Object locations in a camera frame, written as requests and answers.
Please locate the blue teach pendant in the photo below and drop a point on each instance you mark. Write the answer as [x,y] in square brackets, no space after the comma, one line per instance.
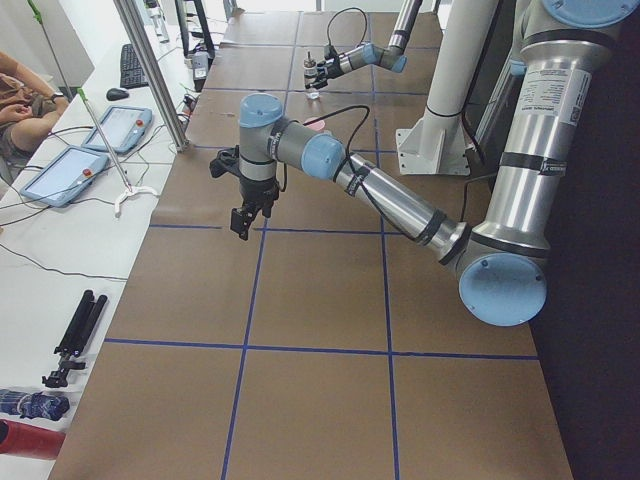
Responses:
[65,177]
[124,126]

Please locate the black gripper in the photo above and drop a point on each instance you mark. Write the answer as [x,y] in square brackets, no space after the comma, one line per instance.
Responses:
[332,65]
[256,191]

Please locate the black keyboard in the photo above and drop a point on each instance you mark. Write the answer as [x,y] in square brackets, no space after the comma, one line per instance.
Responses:
[132,74]

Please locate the blue folded umbrella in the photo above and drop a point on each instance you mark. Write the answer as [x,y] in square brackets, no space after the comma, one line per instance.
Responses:
[33,405]

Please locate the pink cup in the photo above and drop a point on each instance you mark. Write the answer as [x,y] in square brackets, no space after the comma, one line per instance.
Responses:
[315,124]

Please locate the aluminium frame post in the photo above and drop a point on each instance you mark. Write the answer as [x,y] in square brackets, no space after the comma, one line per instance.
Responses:
[136,32]

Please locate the black computer mouse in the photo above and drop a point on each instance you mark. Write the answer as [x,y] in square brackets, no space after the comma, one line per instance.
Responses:
[115,94]

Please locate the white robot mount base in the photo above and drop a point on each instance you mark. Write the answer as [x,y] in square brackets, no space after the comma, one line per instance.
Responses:
[436,144]

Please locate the brown paper table cover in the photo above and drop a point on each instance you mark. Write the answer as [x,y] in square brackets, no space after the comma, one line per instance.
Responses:
[327,345]

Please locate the black folded tripod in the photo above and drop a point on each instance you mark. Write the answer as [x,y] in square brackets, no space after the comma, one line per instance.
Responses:
[75,339]

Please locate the far blue teach pendant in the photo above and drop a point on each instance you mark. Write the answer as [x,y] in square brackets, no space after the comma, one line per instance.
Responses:
[124,126]

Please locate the green handled reacher grabber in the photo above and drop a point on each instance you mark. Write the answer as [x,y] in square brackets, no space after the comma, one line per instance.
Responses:
[124,173]

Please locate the red bottle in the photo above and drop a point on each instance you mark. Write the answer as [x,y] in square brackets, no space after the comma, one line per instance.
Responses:
[24,440]

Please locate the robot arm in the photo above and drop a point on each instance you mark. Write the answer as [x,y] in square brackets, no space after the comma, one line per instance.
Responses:
[391,58]
[557,46]

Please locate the near blue teach pendant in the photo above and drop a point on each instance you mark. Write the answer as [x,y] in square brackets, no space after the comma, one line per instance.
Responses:
[65,177]

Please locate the seated person brown shirt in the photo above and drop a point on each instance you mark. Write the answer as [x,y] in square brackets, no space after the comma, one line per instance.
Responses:
[30,108]

